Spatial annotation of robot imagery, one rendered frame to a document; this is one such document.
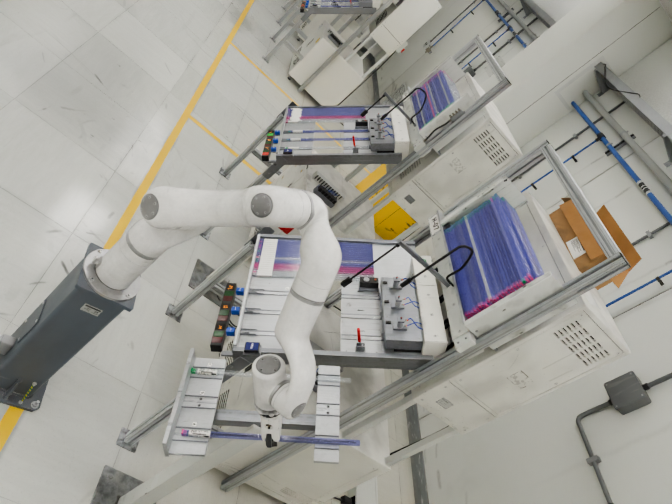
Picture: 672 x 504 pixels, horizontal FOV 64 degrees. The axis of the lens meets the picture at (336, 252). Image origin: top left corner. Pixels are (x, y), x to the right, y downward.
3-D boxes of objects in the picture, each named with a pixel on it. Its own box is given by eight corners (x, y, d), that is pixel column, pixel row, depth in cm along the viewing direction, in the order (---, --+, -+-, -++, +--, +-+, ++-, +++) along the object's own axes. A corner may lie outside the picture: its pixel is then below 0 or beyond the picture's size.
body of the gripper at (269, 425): (282, 419, 138) (283, 444, 145) (286, 387, 146) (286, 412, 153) (253, 418, 138) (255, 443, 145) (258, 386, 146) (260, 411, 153)
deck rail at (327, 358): (233, 362, 192) (232, 350, 188) (234, 357, 193) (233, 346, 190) (431, 371, 193) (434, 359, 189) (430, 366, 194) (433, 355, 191)
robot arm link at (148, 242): (120, 226, 158) (166, 177, 148) (169, 228, 174) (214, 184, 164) (134, 260, 155) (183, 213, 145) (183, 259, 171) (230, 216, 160)
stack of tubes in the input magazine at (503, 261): (464, 316, 181) (533, 275, 169) (443, 229, 221) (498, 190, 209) (485, 335, 186) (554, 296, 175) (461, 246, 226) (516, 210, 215)
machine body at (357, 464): (185, 463, 233) (280, 403, 206) (216, 342, 289) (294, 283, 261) (294, 516, 261) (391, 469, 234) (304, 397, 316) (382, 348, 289)
